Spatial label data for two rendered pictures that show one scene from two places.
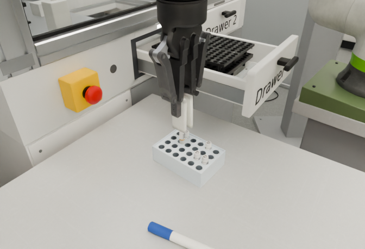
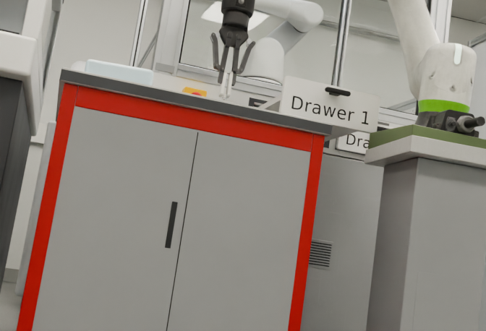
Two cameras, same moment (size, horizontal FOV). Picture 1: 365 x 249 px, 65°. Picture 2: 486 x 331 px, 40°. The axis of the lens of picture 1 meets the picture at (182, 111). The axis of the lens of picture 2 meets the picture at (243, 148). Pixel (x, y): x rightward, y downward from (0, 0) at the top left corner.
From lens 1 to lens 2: 168 cm
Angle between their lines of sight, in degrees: 57
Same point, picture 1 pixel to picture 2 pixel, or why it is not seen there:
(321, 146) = (388, 201)
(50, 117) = not seen: hidden behind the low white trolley
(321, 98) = (377, 135)
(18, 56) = (167, 64)
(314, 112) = (373, 153)
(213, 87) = (275, 106)
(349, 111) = (388, 135)
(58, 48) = (192, 74)
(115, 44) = (234, 93)
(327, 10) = (411, 79)
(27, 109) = not seen: hidden behind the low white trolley
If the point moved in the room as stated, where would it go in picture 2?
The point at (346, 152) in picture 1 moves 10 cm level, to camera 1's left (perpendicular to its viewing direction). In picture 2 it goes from (400, 194) to (364, 192)
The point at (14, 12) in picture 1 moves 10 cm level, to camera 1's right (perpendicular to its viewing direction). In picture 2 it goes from (176, 44) to (199, 41)
